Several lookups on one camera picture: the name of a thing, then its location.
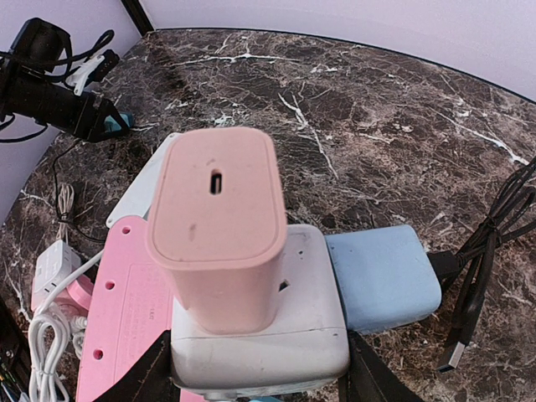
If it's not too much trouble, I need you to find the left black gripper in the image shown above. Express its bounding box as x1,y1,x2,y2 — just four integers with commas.
12,79,131,142

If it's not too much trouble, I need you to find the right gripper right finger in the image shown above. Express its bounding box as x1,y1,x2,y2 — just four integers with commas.
338,331,415,402

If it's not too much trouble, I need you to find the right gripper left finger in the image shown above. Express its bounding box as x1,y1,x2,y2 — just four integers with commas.
109,330,172,401

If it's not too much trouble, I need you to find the teal charger plug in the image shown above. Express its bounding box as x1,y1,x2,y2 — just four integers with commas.
104,112,134,131

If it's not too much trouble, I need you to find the white cube socket adapter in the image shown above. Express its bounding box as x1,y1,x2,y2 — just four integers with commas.
171,224,350,400

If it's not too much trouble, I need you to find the pink triangular power socket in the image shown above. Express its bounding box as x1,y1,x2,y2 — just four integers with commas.
75,216,180,401

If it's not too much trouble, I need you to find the light blue charger plug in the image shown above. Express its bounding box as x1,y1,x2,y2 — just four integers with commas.
325,224,442,334

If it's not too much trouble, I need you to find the pink charger plug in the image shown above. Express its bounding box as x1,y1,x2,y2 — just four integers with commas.
146,127,287,334

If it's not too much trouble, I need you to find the black usb cable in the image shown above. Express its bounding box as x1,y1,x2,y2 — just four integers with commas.
426,155,536,373

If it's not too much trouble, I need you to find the white and pink cube socket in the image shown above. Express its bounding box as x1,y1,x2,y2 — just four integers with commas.
31,240,94,317

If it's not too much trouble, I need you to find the left black frame post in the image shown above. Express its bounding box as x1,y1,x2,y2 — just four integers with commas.
121,0,154,36

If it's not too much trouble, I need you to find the white bundled power cable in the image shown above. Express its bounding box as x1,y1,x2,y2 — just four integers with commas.
27,250,106,402

